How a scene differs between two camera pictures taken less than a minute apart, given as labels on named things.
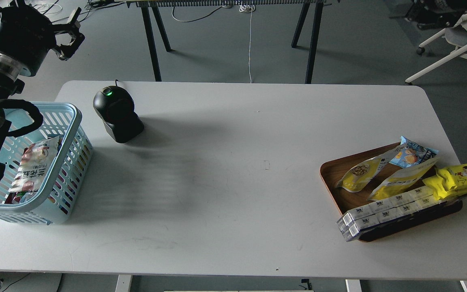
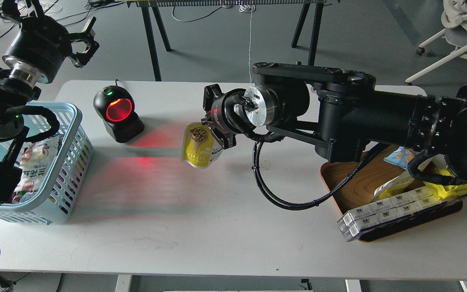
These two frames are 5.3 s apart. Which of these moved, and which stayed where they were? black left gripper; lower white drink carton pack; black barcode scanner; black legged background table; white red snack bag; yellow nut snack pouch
Moved: yellow nut snack pouch; black left gripper
Stayed: black barcode scanner; white red snack bag; black legged background table; lower white drink carton pack
